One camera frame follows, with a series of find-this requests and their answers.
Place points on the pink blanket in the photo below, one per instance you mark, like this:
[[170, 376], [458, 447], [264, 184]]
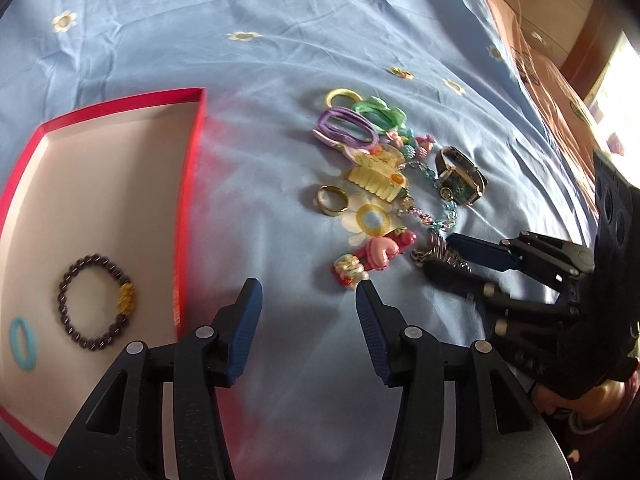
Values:
[[550, 95]]

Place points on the red cardboard box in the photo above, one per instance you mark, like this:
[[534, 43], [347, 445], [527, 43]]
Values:
[[100, 200]]

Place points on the green dial wrist watch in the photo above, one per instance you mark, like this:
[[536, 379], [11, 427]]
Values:
[[457, 182]]

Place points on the small yellow red hair clip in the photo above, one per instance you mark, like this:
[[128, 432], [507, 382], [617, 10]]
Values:
[[347, 267]]

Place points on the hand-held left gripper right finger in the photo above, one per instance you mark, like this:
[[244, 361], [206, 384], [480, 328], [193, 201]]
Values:
[[372, 330]]

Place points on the yellow hair claw clip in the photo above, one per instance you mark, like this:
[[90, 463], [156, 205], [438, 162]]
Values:
[[372, 180]]

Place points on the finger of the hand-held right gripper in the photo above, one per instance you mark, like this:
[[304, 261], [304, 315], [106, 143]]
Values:
[[450, 275], [480, 251]]

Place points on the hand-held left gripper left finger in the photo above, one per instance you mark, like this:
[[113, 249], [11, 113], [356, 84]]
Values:
[[243, 330]]

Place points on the pink heart hair clip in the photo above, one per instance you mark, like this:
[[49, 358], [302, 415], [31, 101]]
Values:
[[380, 252]]

